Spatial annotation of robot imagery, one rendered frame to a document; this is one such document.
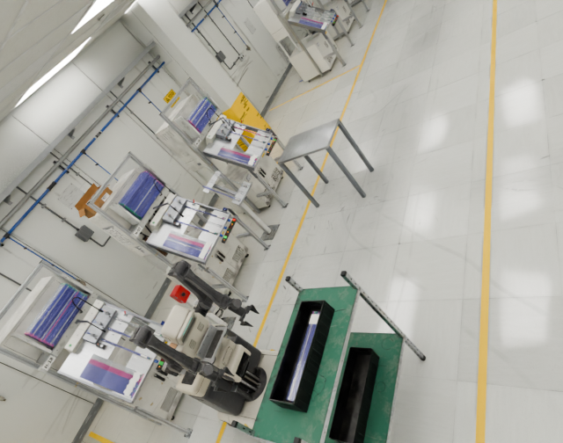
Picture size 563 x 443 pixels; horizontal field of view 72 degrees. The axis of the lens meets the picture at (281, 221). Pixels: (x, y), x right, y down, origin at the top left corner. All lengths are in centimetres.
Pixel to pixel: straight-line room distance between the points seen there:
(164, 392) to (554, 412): 326
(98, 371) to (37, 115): 345
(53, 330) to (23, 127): 285
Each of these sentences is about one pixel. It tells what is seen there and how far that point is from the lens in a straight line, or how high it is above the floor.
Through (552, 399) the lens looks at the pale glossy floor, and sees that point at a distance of 277.
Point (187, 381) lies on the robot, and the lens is 317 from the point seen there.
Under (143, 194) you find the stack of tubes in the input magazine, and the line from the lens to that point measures 447.
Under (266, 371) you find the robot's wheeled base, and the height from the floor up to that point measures 28.
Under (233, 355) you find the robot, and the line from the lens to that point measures 292.
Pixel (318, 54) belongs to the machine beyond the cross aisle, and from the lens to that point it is 794.
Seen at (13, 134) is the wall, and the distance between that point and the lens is 583.
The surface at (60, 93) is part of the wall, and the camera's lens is 623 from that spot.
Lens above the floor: 258
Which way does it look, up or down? 31 degrees down
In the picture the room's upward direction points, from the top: 44 degrees counter-clockwise
